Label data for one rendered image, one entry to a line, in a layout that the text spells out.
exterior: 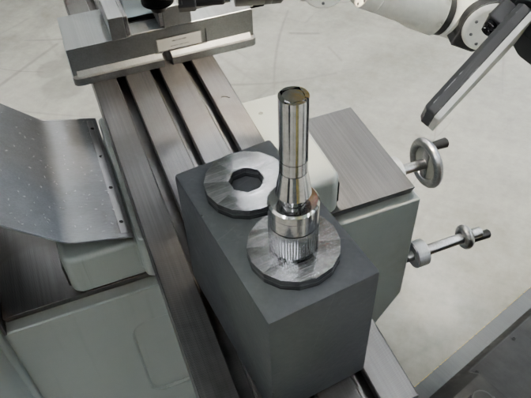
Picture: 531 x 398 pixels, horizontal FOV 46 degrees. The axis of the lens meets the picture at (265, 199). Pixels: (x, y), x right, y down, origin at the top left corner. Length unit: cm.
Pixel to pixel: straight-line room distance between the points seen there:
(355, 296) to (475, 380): 63
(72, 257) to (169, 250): 23
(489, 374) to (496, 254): 101
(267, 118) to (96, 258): 43
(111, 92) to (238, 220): 57
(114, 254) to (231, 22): 48
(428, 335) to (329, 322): 137
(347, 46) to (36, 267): 220
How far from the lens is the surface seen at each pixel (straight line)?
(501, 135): 266
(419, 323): 198
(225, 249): 60
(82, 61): 117
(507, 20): 29
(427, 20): 98
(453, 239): 143
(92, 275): 106
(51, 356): 120
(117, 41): 116
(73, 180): 108
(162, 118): 107
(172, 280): 82
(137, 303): 113
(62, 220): 100
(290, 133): 48
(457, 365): 146
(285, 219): 53
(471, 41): 99
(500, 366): 126
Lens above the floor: 164
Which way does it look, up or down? 46 degrees down
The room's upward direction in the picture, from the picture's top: 3 degrees counter-clockwise
